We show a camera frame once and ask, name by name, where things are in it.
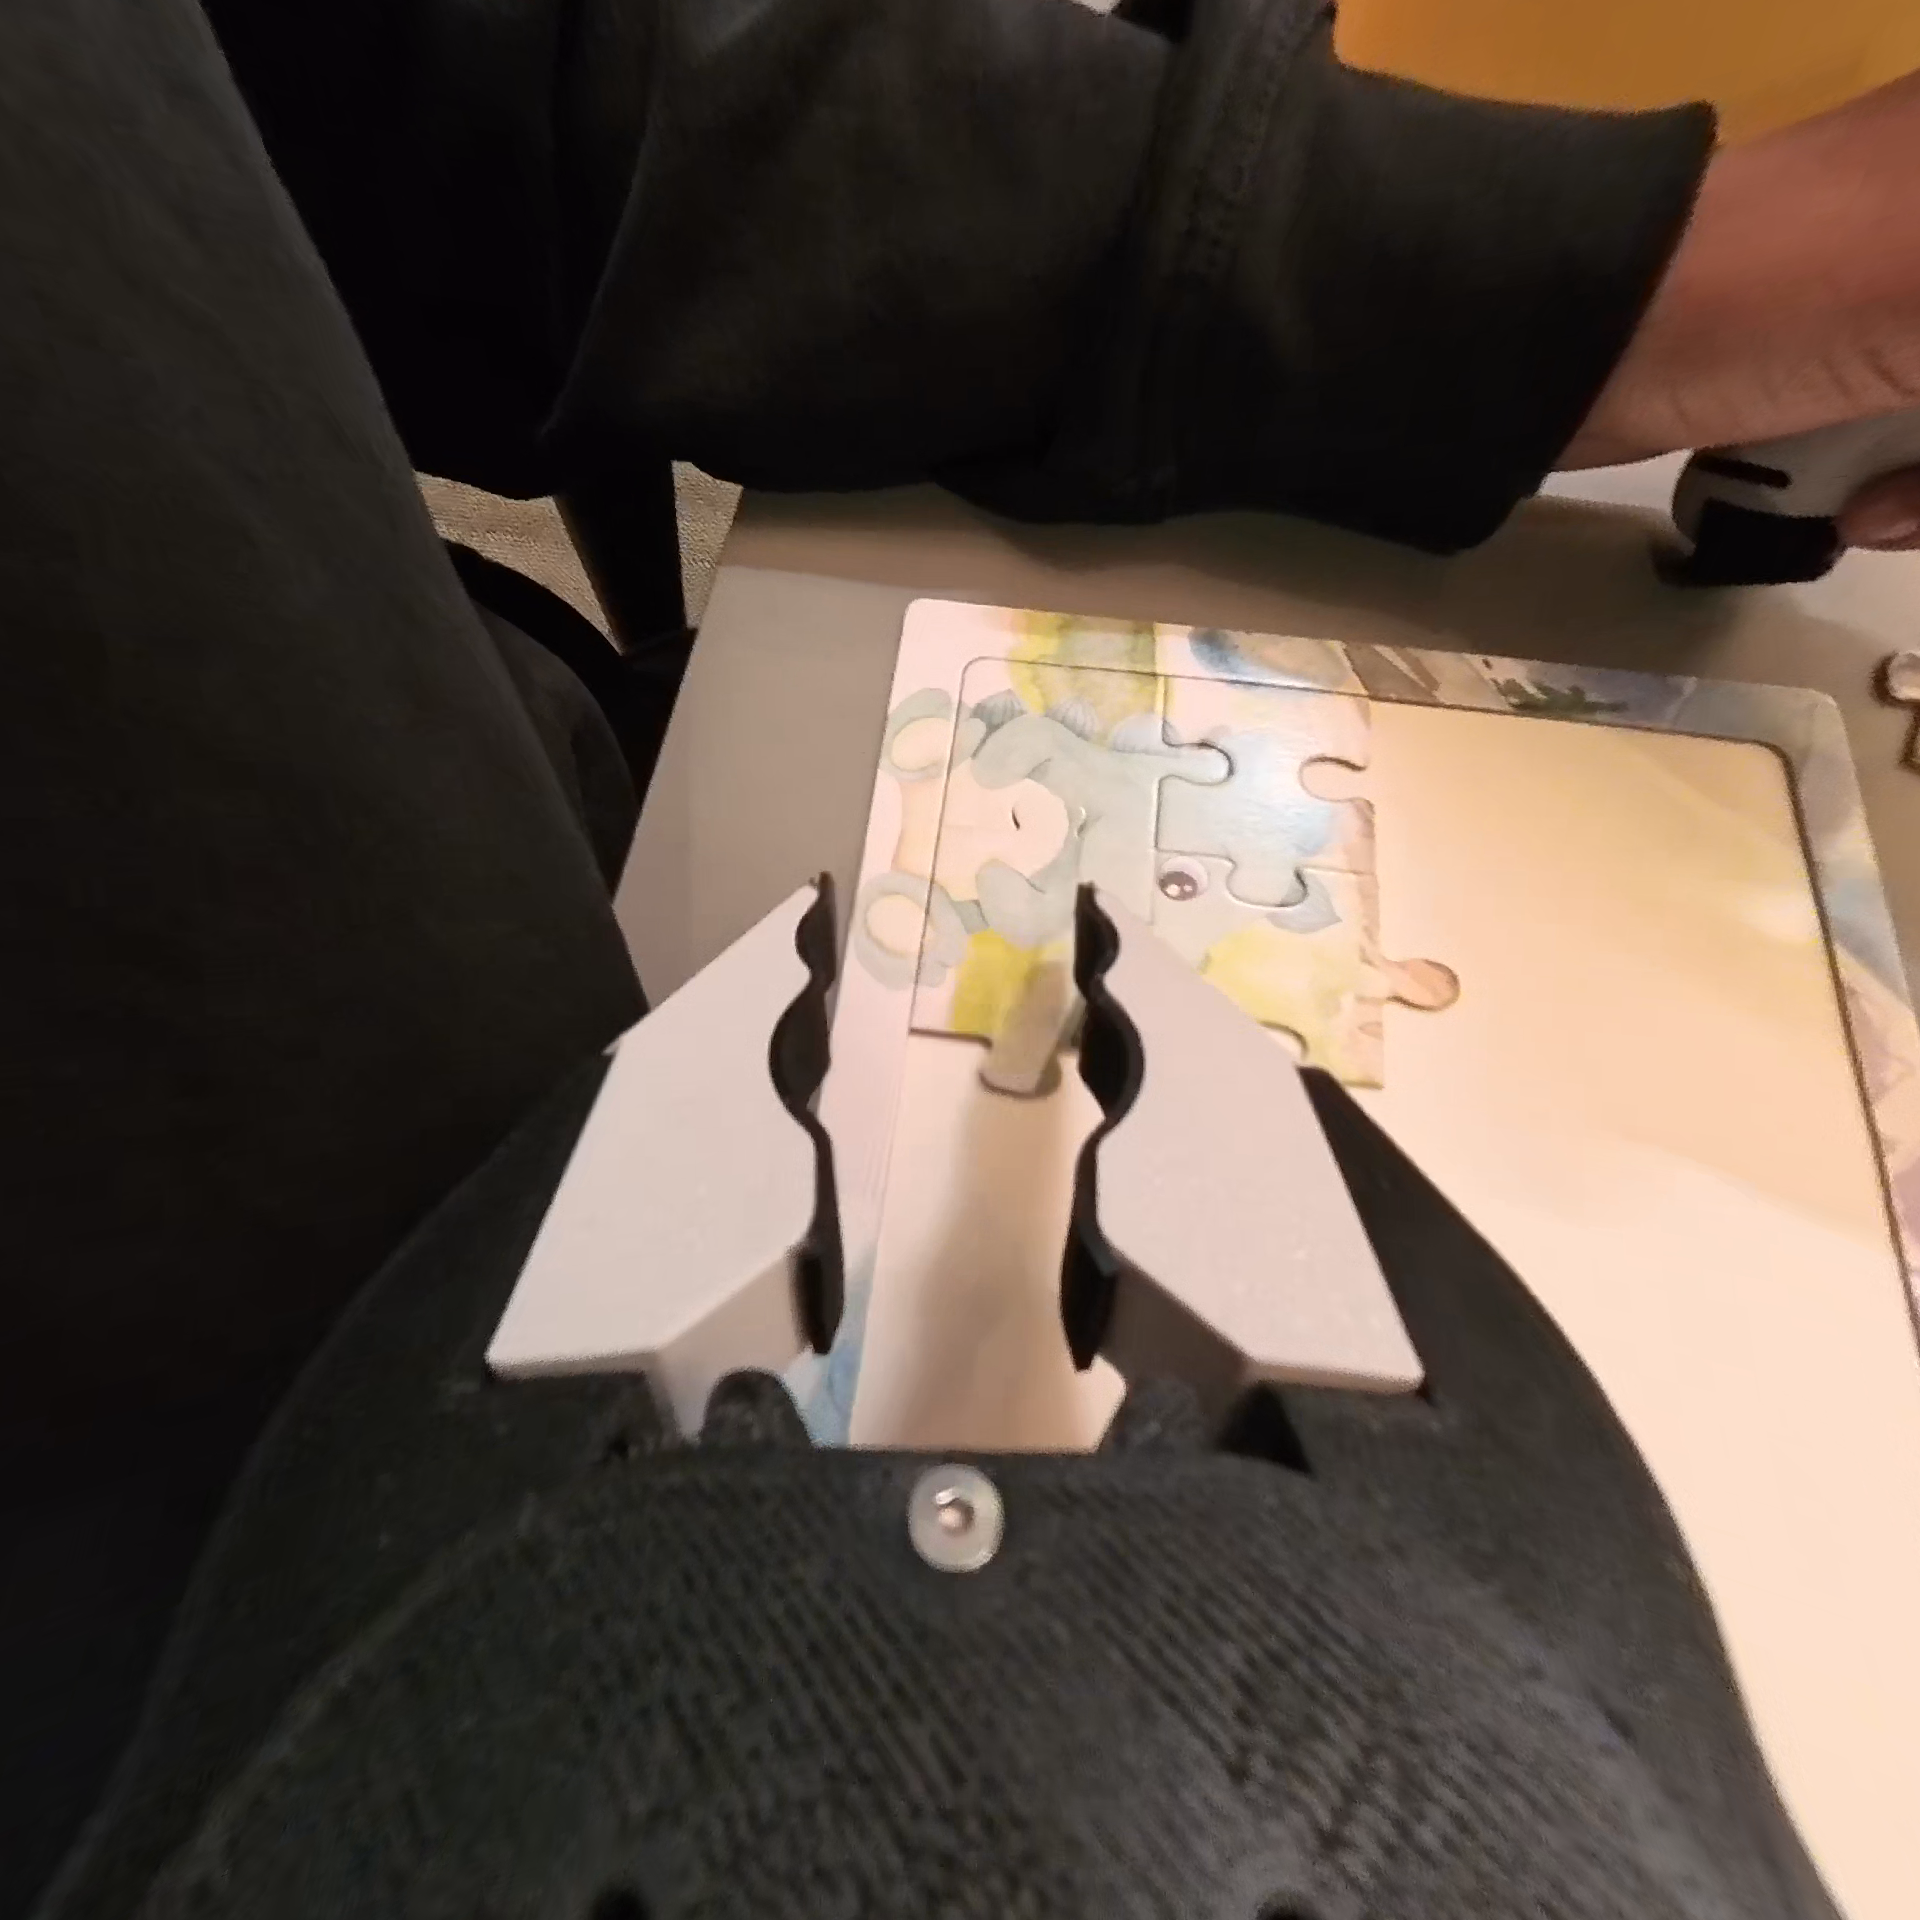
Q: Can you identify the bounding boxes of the person's left hand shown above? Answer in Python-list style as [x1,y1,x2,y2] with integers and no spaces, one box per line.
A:
[1557,71,1920,554]

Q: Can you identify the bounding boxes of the assembled dinosaur puzzle section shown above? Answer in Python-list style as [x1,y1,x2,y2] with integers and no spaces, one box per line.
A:
[862,660,1460,1088]

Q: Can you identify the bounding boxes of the person's black clothed legs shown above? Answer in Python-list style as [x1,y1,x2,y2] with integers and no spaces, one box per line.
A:
[0,0,722,1920]

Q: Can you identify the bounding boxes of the person's left forearm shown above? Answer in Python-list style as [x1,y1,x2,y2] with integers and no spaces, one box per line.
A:
[533,0,1719,559]

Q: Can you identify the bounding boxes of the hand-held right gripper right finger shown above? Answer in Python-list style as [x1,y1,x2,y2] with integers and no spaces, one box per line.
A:
[1055,885,1427,1414]

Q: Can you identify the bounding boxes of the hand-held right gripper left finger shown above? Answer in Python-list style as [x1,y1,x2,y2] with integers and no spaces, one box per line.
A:
[483,874,850,1430]

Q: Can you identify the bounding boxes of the white puzzle frame tray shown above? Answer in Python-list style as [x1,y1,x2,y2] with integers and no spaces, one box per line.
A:
[810,597,1920,1920]

